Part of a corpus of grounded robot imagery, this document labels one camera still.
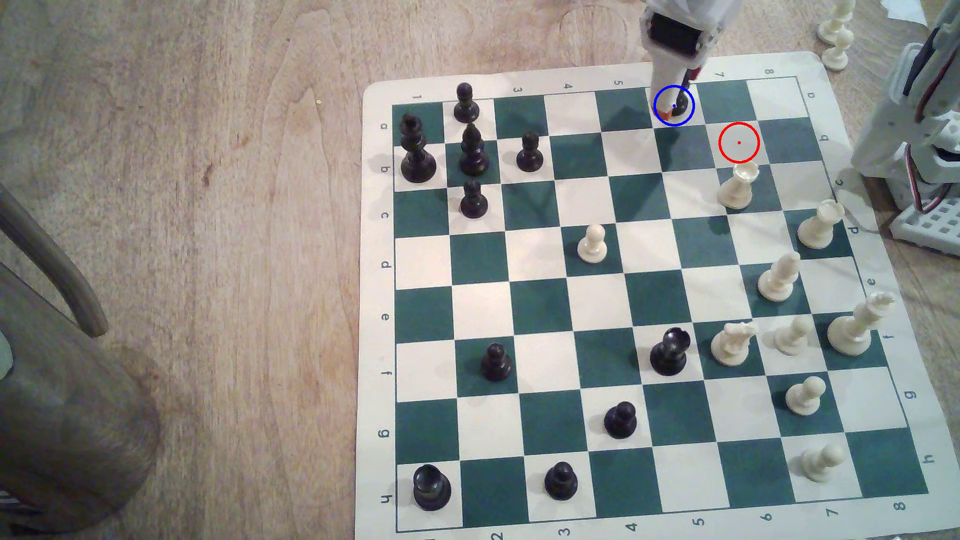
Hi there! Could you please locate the tall black chess queen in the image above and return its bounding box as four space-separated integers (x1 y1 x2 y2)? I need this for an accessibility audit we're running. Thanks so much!
399 112 438 185

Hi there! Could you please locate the white chess king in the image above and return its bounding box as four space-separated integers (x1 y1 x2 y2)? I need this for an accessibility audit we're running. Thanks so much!
827 292 897 357

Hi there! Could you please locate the black chess rook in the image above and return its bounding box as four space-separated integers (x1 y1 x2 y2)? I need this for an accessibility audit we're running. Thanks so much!
412 464 453 513

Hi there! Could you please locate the white chess knight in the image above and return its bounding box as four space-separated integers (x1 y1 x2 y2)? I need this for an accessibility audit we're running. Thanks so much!
710 321 758 368

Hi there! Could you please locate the white chess piece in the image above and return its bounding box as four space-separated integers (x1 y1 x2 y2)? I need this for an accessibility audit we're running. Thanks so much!
822 28 855 72
816 0 857 45

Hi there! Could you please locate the black chess pawn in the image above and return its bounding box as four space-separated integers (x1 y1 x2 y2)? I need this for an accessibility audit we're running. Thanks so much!
603 402 639 441
459 179 489 220
480 342 514 382
453 82 481 125
544 462 579 502
516 131 545 174

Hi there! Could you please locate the black chess knight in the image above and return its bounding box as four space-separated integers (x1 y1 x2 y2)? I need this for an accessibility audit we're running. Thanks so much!
649 327 692 378

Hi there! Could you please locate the white paper sheet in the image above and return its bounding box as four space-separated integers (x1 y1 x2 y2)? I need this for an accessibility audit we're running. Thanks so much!
880 0 929 25

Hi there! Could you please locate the white breadboard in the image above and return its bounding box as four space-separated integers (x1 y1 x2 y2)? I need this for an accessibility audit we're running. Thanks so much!
891 196 960 258

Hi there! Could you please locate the red white wire bundle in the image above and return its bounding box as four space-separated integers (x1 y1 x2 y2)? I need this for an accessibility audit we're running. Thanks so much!
905 141 954 216

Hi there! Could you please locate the white chess bishop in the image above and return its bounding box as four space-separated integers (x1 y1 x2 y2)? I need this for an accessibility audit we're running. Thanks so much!
757 251 802 303

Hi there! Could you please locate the dark grey round object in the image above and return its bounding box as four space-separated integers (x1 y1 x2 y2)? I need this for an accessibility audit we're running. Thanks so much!
0 262 163 535

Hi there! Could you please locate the grey curved bar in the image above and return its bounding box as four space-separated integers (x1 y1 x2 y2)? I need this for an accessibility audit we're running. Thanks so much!
0 183 111 339

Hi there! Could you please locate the white chess pawn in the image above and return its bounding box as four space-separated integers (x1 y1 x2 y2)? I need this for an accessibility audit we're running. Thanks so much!
774 315 813 357
785 375 827 417
800 442 846 483
576 223 609 265

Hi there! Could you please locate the green white chess board mat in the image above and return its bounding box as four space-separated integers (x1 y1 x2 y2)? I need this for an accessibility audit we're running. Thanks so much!
354 51 951 540

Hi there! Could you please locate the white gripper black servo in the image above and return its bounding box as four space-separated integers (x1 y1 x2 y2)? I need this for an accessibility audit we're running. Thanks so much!
641 0 744 121

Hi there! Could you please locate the white chess rook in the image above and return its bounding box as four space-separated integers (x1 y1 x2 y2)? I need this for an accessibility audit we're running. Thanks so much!
717 161 761 211
796 198 846 251

